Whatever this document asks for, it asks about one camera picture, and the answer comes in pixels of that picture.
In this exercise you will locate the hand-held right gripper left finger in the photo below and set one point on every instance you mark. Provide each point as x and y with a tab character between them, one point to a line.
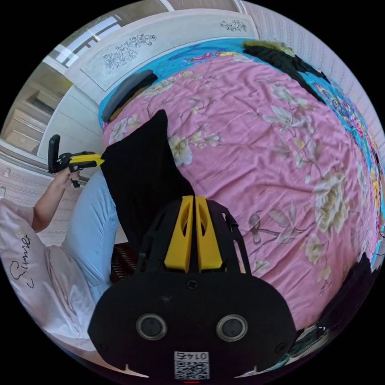
180	237

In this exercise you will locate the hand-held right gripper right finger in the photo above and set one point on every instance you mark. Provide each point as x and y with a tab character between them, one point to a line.
209	240

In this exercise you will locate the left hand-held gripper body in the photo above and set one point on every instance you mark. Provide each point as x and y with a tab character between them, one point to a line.
78	166

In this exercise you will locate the black long pants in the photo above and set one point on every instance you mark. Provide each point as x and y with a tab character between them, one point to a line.
141	174

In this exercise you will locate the person's left forearm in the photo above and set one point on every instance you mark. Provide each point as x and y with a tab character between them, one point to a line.
47	204

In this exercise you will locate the person's left hand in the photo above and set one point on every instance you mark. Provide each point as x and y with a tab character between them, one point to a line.
63	178

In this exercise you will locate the wooden cupboard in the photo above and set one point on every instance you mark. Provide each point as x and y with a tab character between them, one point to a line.
28	117

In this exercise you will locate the grey and brown pile of clothes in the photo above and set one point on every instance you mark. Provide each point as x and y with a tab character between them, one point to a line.
127	95

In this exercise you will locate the bed with pink flowered quilt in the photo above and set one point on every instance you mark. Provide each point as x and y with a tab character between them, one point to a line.
270	168

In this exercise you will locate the person's body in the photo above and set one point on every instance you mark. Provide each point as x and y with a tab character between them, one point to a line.
60	270

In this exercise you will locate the window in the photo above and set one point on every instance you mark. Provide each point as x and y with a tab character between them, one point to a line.
90	34

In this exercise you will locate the black garment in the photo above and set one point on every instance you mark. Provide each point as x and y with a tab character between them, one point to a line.
349	294

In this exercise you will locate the black and green pile of clothes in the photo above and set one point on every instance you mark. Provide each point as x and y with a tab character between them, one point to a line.
282	61

